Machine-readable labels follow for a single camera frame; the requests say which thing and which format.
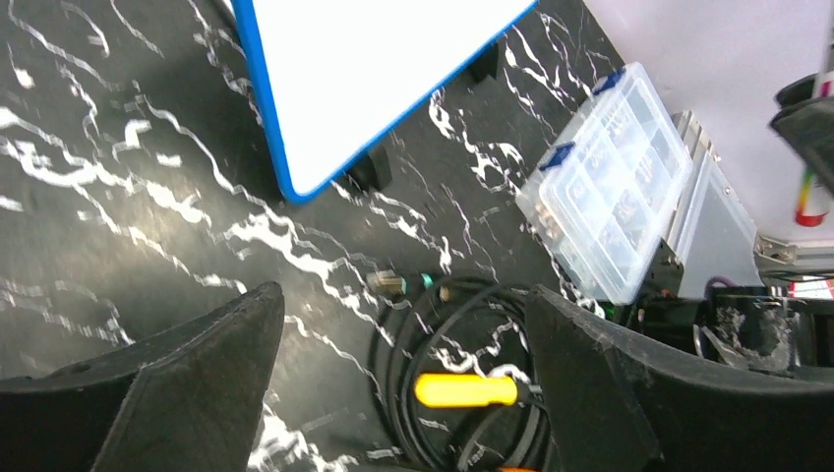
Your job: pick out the red capped whiteboard marker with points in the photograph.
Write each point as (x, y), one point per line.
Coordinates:
(814, 203)

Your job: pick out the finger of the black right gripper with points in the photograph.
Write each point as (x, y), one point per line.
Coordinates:
(805, 123)

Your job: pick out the clear plastic screw box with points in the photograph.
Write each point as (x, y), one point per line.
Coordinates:
(602, 197)

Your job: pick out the blue framed whiteboard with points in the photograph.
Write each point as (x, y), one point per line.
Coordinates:
(332, 78)

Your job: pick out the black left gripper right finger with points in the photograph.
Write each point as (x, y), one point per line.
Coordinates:
(620, 401)

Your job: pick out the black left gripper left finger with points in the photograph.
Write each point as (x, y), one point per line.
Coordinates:
(186, 399)

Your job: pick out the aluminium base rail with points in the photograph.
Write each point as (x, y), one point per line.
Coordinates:
(712, 234)

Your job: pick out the yellow handled screwdriver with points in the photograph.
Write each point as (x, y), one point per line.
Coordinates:
(471, 391)

